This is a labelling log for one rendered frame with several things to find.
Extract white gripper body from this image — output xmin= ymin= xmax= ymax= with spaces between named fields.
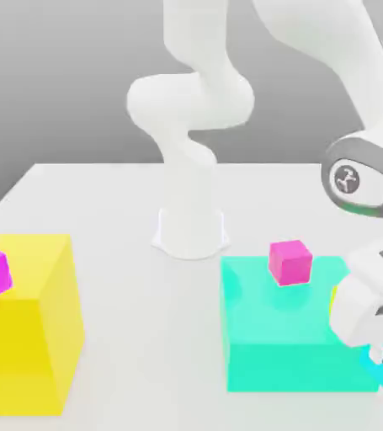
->
xmin=328 ymin=274 xmax=383 ymax=349

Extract small pink cube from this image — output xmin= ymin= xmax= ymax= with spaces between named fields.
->
xmin=268 ymin=239 xmax=314 ymax=288

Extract large turquoise box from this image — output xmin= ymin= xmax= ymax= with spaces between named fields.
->
xmin=220 ymin=255 xmax=381 ymax=394

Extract large yellow box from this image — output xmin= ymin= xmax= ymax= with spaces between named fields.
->
xmin=0 ymin=233 xmax=85 ymax=418

